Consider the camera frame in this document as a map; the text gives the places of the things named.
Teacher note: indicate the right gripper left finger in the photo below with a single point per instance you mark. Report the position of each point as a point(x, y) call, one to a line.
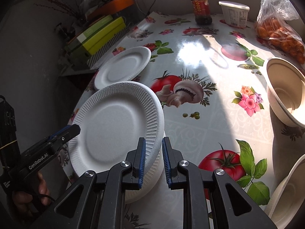
point(135, 176)

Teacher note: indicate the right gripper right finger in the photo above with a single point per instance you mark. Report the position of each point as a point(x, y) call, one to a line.
point(171, 159)

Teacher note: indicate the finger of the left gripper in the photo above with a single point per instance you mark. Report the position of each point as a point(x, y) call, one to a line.
point(74, 131)
point(63, 134)

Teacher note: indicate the large ribbed white paper plate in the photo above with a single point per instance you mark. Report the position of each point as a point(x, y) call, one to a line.
point(111, 121)

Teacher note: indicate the beige paper bowl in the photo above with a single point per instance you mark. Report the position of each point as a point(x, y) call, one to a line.
point(288, 197)
point(285, 92)

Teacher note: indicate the stack of white paper plates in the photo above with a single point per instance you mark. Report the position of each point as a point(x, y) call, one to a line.
point(150, 180)

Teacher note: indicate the left hand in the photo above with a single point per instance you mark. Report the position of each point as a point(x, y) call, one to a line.
point(21, 199)

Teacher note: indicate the striped black white box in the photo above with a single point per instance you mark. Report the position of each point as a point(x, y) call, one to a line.
point(121, 34)

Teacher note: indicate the small white paper plate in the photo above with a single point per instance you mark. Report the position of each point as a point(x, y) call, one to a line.
point(123, 67)

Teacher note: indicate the yellow green box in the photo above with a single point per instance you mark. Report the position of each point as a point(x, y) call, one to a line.
point(102, 37)

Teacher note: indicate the green white box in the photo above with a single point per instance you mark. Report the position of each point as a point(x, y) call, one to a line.
point(87, 33)

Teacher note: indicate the orange container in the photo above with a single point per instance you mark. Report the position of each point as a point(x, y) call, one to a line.
point(110, 8)

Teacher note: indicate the white plastic tub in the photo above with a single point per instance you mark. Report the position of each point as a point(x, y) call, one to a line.
point(235, 14)

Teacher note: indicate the chili sauce glass jar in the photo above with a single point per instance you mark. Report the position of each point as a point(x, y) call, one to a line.
point(202, 12)

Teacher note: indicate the plastic bag of oranges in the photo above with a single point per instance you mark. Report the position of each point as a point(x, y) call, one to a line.
point(271, 26)

